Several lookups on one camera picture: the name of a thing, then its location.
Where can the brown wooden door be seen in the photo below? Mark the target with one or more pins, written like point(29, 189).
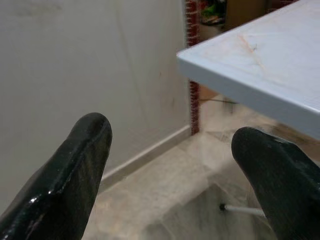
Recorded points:
point(247, 11)

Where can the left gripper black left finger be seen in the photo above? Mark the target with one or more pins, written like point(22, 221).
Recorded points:
point(62, 180)

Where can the white plastic folding table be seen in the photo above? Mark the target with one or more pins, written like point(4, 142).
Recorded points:
point(262, 62)

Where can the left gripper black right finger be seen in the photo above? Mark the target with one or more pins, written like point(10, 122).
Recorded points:
point(282, 185)

